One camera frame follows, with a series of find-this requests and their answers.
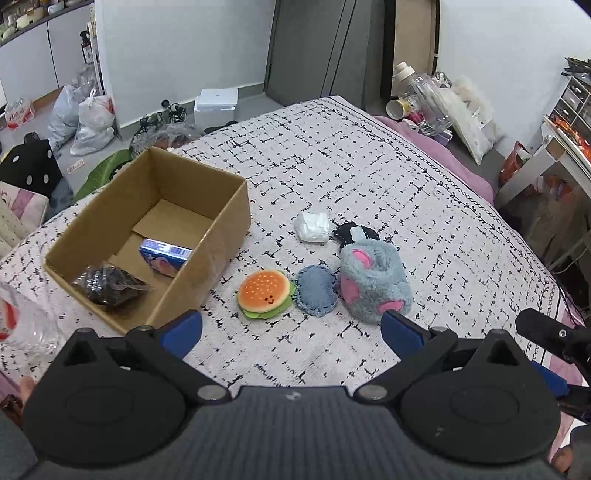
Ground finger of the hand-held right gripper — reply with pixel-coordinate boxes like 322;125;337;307
531;364;591;422
515;308;591;366

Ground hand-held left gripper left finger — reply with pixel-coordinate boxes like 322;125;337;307
59;310;233;404

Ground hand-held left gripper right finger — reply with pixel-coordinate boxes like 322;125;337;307
355;310;525;403

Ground grey pink plush slipper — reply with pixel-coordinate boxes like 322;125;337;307
338;241;414;324

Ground burger plush toy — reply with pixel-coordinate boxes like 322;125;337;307
238;270;296;320

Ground blue denim pad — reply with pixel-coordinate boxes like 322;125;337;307
294;264;339;317

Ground brown cardboard box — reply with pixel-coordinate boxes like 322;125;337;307
44;147;252;336

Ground black cloth item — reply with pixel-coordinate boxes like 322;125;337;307
331;222;382;245

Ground white soft packet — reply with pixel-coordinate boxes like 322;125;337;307
294;211;331;244

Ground black item in clear bag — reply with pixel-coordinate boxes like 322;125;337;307
71;262;153;306

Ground clear plastic bottle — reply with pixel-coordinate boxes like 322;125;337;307
0;281;65;356

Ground red bag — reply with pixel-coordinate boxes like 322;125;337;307
499;142;532;185

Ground white side table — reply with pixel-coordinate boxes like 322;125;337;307
496;115;591;278

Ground white black patterned blanket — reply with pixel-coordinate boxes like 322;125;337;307
0;95;578;388

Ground green leaf floor mat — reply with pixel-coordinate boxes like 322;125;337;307
73;149;134;203

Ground clear plastic wrap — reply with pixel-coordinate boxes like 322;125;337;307
131;121;204;155

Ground cream dotted fabric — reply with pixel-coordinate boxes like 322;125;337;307
0;200;31;259

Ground pink cushion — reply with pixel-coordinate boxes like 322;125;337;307
0;180;49;227

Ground black sandals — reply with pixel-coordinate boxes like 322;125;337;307
139;99;190;134

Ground white fluffy pillow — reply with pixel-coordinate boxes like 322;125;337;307
438;76;506;167

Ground black dotted cushion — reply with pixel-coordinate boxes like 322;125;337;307
0;134;75;208

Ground paper cup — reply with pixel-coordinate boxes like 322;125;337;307
385;97;411;120

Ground white plastic bag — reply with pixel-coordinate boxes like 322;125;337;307
69;90;116;157

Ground white foam box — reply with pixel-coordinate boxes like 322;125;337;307
194;88;239;127

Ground clear water jug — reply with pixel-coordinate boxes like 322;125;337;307
392;62;455;137

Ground small drawer unit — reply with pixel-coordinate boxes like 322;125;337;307
551;76;591;132

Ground grey plastic bag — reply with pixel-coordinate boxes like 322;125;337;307
47;84;86;148

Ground pack of water bottles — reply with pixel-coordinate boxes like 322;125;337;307
4;98;37;131

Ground wooden board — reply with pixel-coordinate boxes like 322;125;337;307
381;0;439;97

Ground grey door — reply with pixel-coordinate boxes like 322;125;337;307
264;0;386;109

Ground white cabinet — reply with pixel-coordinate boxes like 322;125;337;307
0;0;98;107

